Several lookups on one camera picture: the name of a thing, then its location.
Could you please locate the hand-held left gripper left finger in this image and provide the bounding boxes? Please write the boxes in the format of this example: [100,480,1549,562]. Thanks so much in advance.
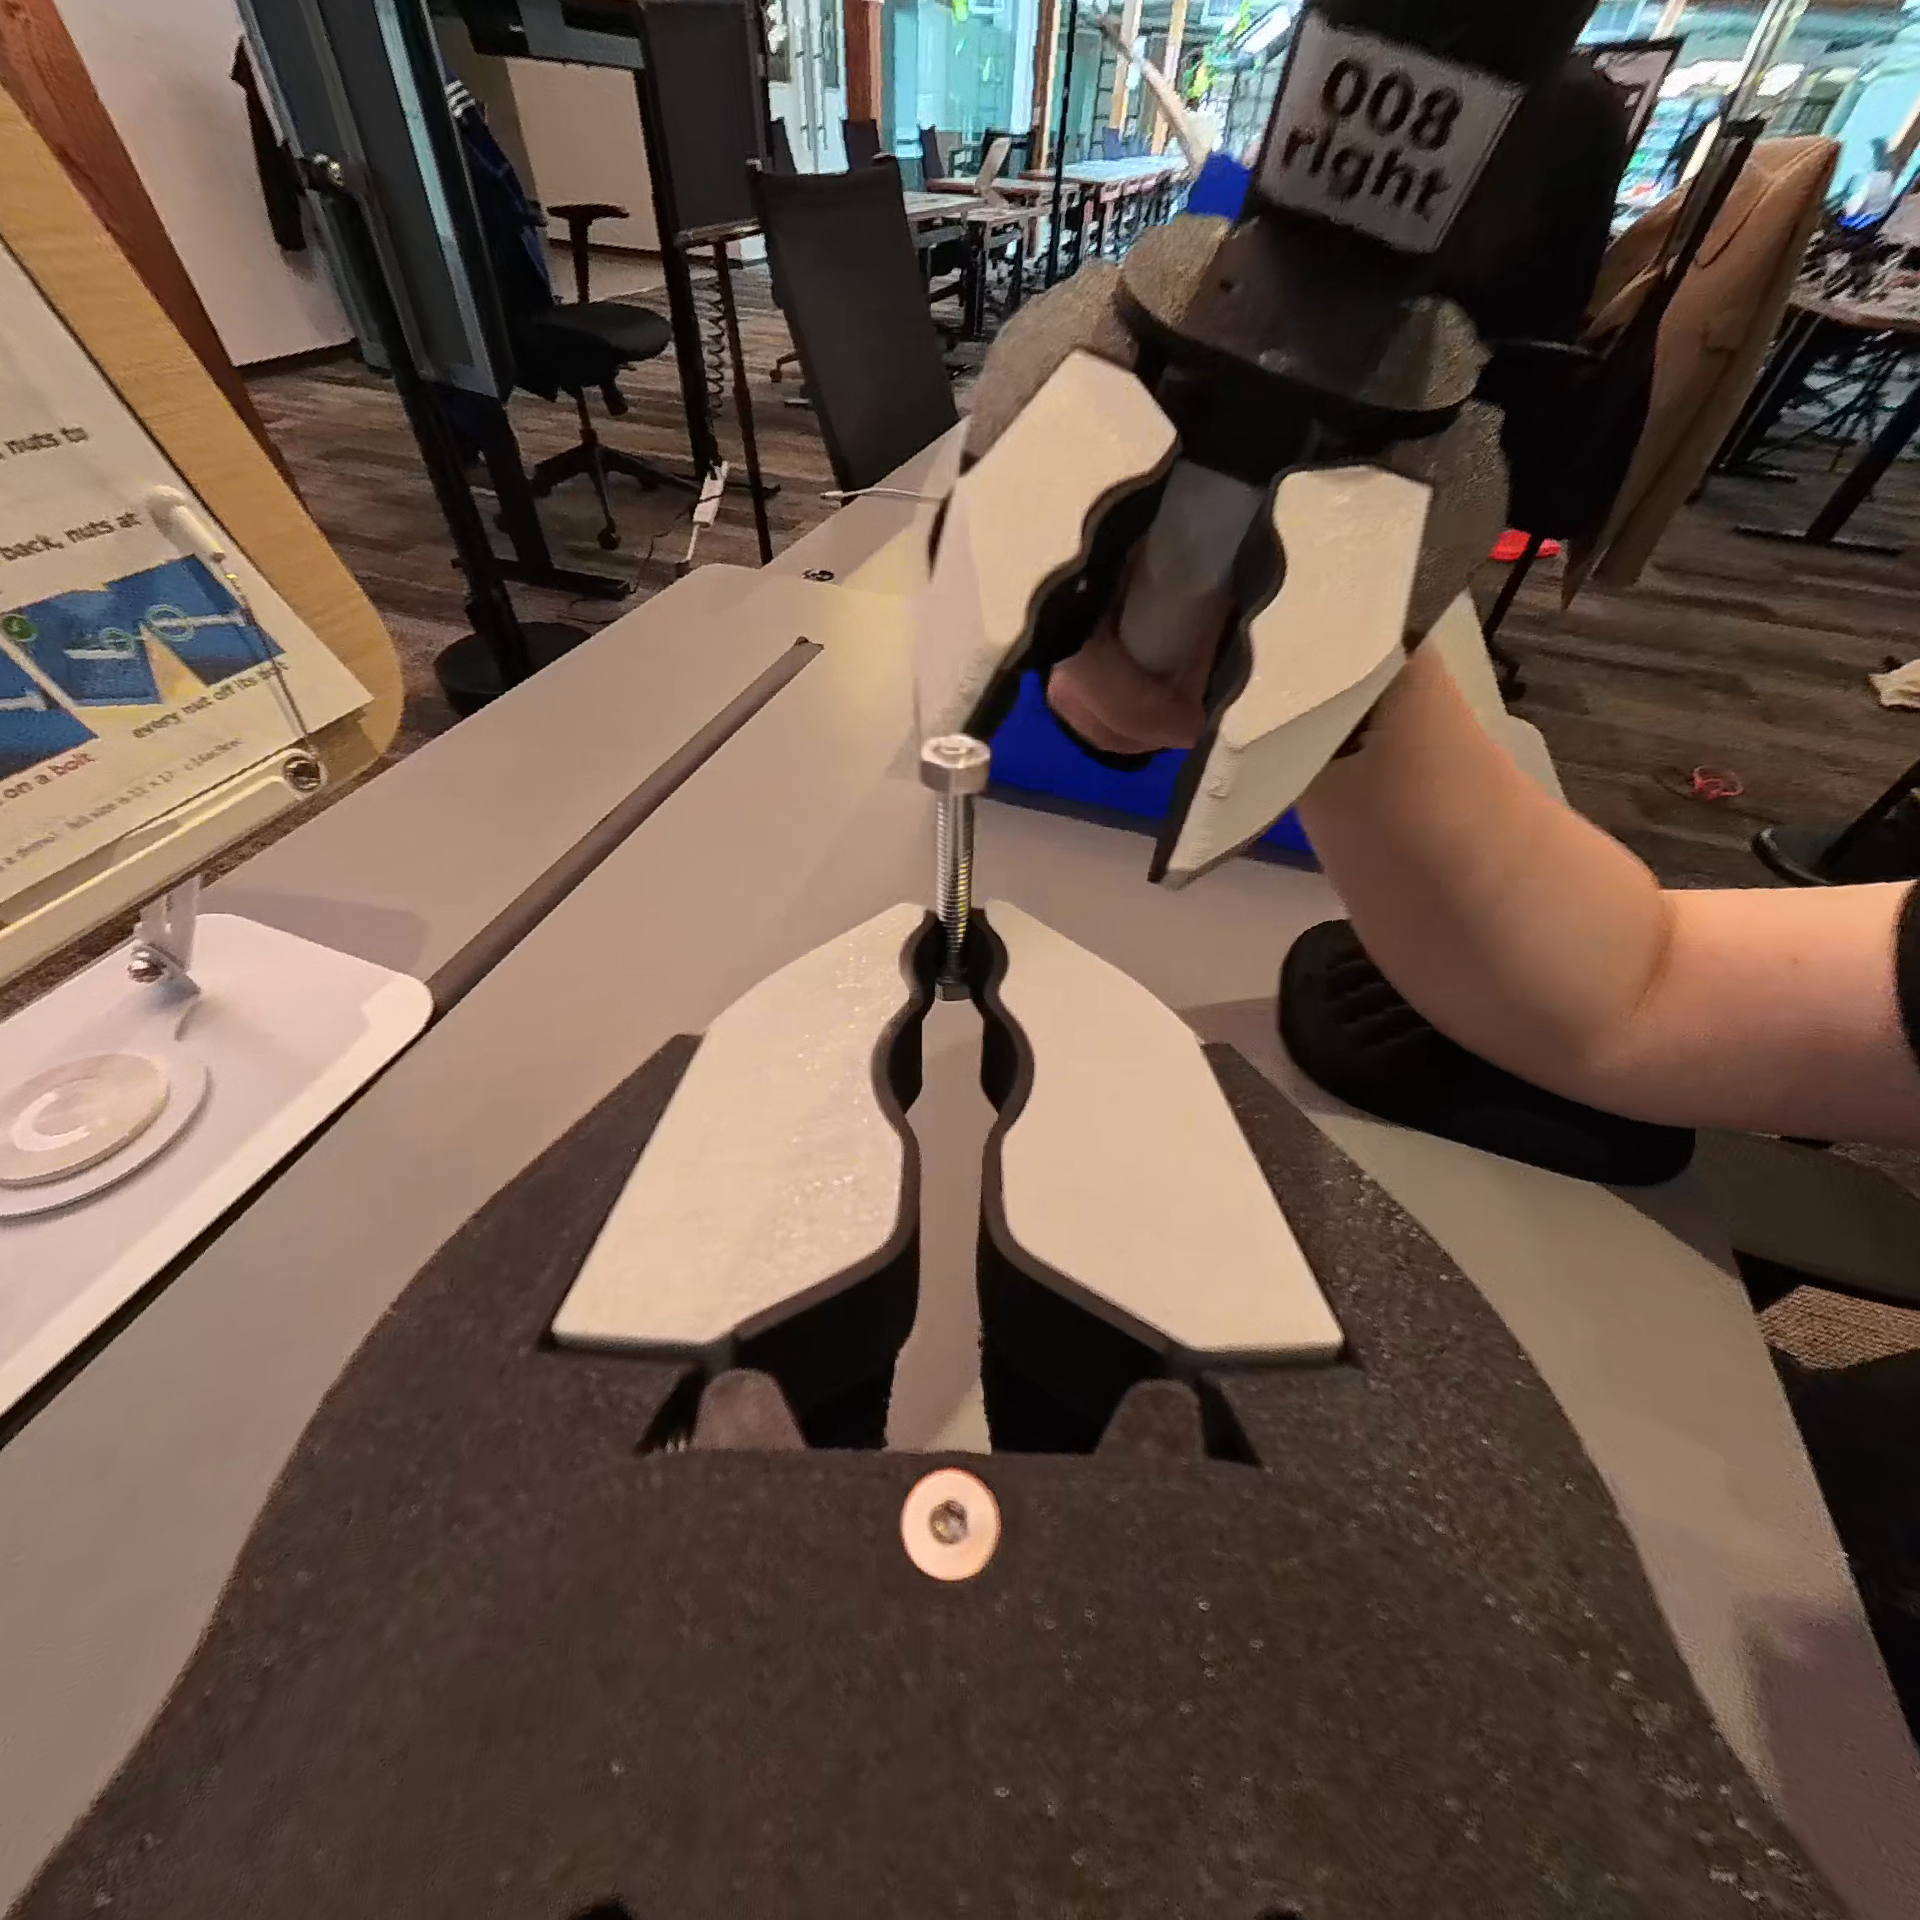
[548,901,934,1450]

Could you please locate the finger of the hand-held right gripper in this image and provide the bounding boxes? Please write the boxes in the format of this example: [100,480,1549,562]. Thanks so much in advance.
[918,348,1181,736]
[1153,465,1434,889]

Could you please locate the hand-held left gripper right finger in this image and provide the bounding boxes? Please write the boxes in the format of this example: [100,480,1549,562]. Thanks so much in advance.
[971,896,1347,1450]

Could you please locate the blue plastic bin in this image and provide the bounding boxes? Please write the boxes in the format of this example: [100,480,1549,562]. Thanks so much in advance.
[982,667,1326,873]

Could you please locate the silver bolt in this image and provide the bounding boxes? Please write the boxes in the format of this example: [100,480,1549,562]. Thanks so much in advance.
[933,780,980,1004]

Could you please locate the person's right forearm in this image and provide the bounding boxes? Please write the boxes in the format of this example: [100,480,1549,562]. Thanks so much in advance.
[1293,639,1920,1151]

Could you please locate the grey desk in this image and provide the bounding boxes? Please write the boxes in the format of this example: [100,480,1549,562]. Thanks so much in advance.
[0,427,1920,1920]

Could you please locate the wooden top standing desk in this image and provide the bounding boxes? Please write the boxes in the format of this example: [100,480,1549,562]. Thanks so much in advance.
[435,0,782,569]

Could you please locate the person's right hand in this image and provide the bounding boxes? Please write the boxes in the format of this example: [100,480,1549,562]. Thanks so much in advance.
[1047,616,1221,760]

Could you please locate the black mesh-back chair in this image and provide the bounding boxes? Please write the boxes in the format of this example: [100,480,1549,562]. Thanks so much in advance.
[749,157,963,493]

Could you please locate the black swivel chair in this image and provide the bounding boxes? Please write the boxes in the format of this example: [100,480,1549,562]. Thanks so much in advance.
[1477,59,1642,706]

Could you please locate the row of office desks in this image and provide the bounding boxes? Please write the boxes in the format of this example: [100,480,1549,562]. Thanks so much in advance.
[901,129,1203,338]

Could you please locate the black floor lamp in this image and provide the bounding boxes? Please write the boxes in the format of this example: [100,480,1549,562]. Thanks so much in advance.
[1050,0,1089,289]

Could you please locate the black mesh wrist pad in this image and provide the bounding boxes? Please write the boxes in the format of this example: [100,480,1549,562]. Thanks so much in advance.
[1277,919,1695,1187]

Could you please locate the black office chair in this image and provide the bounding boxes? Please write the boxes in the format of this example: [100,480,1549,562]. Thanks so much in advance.
[517,202,675,548]

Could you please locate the dark wooden table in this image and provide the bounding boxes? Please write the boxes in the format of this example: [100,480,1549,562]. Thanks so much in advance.
[1740,287,1920,548]

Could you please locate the blue jacket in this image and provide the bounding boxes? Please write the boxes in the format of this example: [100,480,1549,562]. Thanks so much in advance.
[450,82,554,377]

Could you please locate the black monitor on floor stand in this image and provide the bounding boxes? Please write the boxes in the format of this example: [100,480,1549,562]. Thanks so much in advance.
[241,0,633,706]

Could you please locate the person's black trousers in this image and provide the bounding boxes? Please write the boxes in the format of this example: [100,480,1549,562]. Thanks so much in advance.
[1786,1351,1920,1683]

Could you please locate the light wooden board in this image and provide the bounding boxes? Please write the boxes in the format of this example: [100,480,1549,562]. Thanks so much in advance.
[0,89,407,841]

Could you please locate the black hanging jacket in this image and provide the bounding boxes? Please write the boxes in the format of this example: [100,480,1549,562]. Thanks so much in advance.
[230,36,314,261]

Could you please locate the printed instruction sheet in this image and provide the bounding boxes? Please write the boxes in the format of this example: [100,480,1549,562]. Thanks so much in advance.
[0,240,374,903]

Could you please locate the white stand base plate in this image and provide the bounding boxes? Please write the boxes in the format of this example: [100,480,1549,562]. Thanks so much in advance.
[0,877,436,1419]

